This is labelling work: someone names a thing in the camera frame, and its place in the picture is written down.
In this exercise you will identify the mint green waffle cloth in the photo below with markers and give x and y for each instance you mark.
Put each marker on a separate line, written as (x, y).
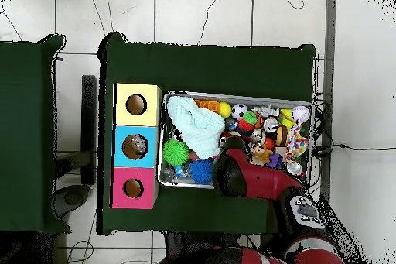
(198, 127)

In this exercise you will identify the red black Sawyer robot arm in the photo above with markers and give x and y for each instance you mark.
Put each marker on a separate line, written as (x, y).
(266, 180)

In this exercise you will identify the wooden box with three holes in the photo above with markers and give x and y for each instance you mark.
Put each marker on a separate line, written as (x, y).
(122, 120)

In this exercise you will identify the orange plastic brick toy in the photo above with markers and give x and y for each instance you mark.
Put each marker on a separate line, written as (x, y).
(212, 105)

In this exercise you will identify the green spiky rubber ball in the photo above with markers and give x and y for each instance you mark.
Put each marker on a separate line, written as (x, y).
(175, 152)

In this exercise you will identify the yellow plastic ball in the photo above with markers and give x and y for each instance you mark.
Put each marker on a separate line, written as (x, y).
(225, 110)

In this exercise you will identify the blue spiky rubber ball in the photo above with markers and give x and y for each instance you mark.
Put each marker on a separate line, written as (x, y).
(200, 170)

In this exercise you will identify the small soccer ball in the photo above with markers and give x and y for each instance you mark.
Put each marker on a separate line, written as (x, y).
(239, 111)

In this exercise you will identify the green spiky creature toy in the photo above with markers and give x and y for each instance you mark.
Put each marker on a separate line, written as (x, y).
(250, 117)

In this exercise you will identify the dark green tablecloth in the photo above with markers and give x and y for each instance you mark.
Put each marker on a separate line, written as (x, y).
(201, 69)
(24, 152)

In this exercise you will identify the brown plush monkey toy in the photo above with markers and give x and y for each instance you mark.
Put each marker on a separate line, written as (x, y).
(260, 152)

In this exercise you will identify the white baseball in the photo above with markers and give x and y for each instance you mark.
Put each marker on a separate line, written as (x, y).
(300, 113)

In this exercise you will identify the black upright panel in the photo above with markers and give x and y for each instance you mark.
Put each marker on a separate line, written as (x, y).
(89, 121)

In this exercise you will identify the dark grey round base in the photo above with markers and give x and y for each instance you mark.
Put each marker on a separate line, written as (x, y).
(72, 199)

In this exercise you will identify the grey metal bar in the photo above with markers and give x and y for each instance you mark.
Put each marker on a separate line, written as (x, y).
(330, 28)

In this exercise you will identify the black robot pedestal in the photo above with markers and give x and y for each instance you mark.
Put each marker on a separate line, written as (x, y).
(191, 239)

